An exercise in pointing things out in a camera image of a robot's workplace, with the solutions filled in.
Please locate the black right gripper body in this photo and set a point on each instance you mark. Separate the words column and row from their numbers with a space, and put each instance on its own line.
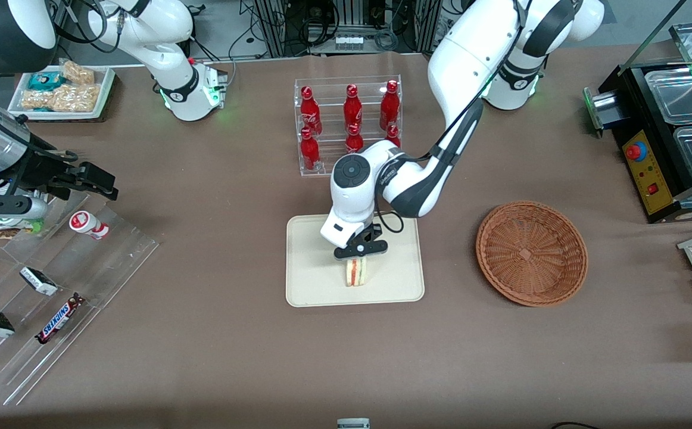
column 40, row 167

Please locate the plastic-wrapped triangle sandwich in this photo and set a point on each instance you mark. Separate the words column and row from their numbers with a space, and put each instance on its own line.
column 357, row 273

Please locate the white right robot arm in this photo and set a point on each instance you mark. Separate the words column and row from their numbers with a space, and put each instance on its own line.
column 143, row 30

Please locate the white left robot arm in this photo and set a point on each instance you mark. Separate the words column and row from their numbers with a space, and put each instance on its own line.
column 471, row 53

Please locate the cream rectangular plastic tray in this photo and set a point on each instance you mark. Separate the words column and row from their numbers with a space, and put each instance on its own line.
column 316, row 268

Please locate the white snack tray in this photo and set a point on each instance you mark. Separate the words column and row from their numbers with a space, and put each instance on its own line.
column 105, row 89

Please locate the round brown wicker basket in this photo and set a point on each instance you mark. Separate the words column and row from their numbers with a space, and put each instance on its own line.
column 530, row 253

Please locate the white red yogurt bottle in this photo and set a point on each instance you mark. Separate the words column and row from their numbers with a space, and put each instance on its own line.
column 87, row 224

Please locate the round packaged snack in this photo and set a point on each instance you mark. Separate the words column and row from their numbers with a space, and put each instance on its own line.
column 6, row 227

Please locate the clear acrylic stepped display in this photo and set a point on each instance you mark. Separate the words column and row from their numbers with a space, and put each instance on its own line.
column 102, row 262

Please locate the large rice cracker pack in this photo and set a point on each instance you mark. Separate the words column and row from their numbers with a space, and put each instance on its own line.
column 77, row 98

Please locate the small rice cracker pack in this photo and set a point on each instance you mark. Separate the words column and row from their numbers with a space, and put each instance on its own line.
column 78, row 72
column 36, row 100

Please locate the teal snack packet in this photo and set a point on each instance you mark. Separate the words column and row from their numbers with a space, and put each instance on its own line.
column 45, row 80

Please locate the red cola bottle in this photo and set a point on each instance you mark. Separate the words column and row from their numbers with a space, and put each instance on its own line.
column 309, row 113
column 393, row 137
column 389, row 107
column 309, row 152
column 354, row 143
column 352, row 110

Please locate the Snickers chocolate bar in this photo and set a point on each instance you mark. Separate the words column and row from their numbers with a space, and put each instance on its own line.
column 59, row 319

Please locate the clear acrylic bottle rack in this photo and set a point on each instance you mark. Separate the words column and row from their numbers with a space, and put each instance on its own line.
column 328, row 89

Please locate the small grey device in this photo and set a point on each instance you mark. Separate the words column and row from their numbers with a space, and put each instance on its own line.
column 353, row 423

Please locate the white power strip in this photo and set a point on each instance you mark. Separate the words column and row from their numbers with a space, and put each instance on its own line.
column 349, row 43

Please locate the black food warmer machine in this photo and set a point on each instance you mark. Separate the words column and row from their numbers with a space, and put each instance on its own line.
column 638, row 113

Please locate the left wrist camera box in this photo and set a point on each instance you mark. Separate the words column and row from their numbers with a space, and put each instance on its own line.
column 340, row 229

